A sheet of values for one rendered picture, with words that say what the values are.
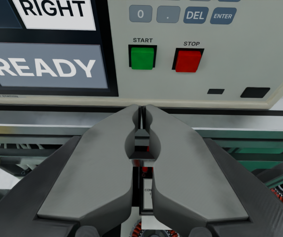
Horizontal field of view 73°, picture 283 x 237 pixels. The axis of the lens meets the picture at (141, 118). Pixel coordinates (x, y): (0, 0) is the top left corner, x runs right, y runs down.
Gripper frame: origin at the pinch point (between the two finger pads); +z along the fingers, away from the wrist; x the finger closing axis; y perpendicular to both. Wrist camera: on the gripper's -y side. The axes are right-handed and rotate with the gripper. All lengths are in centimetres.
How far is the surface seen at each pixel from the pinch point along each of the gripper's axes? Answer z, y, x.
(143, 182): 13.4, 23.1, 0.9
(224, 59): 5.5, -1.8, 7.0
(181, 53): 4.7, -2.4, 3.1
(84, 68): 5.9, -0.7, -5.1
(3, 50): 5.2, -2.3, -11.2
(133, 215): 15.7, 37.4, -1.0
